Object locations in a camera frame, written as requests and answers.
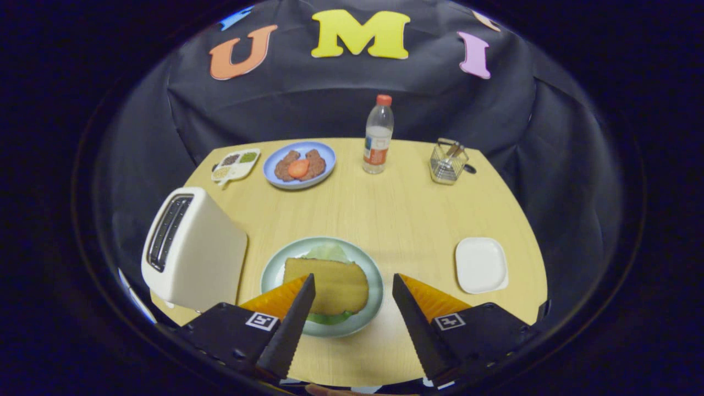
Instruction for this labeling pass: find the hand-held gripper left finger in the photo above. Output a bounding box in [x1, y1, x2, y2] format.
[176, 273, 317, 384]

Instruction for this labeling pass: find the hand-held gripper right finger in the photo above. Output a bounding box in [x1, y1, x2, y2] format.
[392, 273, 538, 387]

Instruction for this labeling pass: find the brown bread slice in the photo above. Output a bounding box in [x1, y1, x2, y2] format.
[283, 257, 370, 316]

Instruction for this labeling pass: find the green lettuce leaf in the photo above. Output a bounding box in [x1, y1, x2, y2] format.
[301, 244, 357, 325]

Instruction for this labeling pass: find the pale green round plate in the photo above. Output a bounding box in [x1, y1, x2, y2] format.
[260, 236, 384, 339]

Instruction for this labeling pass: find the white square plate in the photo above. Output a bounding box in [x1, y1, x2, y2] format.
[455, 236, 509, 295]

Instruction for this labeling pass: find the white toaster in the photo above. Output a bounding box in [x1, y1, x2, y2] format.
[141, 186, 249, 314]

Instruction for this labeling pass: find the blue round plate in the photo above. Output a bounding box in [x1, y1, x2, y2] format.
[262, 141, 337, 191]

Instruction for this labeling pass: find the brown meat patty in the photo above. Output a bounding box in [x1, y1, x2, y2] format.
[305, 148, 327, 180]
[273, 150, 301, 183]

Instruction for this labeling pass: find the white divided seasoning tray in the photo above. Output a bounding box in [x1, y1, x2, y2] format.
[211, 148, 262, 186]

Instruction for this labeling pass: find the clear plastic water bottle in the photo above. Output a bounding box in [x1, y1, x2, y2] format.
[362, 94, 395, 175]

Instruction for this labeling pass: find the metal wire utensil basket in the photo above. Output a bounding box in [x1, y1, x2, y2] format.
[428, 137, 470, 185]

